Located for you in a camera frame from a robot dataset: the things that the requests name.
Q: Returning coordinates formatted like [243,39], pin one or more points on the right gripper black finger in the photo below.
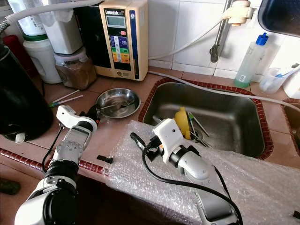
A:
[138,140]

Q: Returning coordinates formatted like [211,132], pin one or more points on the yellow plastic bowl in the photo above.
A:
[183,122]

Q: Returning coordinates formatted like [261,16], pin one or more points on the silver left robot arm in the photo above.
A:
[65,154]

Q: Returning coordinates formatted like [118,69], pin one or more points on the small steel bowl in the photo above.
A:
[112,96]

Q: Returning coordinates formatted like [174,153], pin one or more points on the steel fork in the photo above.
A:
[119,103]

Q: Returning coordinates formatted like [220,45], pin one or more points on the green-tipped white stick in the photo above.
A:
[66,100]

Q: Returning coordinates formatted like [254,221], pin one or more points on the jar of brown powder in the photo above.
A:
[75,70]

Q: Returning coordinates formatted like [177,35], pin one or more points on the clear bubble wrap sheet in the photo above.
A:
[136,192]

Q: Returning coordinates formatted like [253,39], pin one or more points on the thin grey stick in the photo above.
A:
[198,125]

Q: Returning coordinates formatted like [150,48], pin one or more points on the black electric kettle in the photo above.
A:
[23,98]

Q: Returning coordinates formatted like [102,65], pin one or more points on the beige water ionizer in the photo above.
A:
[119,42]

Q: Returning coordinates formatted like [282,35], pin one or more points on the steel sink basin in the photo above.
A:
[294,126]
[229,117]

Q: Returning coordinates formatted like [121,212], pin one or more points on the white plastic container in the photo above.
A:
[65,30]

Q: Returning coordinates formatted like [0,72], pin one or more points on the red plastic container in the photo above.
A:
[18,56]

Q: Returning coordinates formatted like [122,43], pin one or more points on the dark green oblong object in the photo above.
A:
[10,186]

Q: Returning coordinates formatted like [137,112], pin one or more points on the steel faucet spout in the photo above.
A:
[220,37]

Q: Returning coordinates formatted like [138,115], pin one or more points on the clear bottle with blue cap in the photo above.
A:
[251,61]

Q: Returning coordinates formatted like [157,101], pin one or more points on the clear plastic cup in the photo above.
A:
[271,80]

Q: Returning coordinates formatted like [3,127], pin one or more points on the white plastic bottle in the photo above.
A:
[293,86]

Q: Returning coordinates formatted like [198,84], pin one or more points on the toothbrush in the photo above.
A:
[288,71]

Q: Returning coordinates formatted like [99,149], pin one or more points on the cream faucet diverter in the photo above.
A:
[239,13]

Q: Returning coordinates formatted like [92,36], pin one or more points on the black pan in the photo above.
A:
[281,16]

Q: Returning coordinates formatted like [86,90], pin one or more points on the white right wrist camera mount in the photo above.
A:
[168,136]

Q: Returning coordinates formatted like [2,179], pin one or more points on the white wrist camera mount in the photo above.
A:
[168,136]
[70,115]

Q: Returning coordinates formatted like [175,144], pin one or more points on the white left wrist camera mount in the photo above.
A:
[70,115]

